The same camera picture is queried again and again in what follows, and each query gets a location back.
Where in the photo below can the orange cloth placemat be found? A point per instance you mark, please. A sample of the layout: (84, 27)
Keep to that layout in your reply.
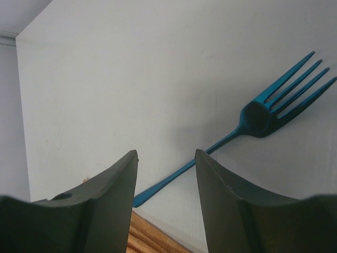
(144, 237)

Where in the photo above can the blue metal fork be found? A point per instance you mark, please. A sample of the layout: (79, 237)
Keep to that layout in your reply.
(259, 118)

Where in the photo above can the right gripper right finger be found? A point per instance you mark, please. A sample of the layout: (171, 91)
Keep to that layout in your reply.
(240, 216)

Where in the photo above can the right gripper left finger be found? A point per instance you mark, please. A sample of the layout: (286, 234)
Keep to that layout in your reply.
(95, 216)

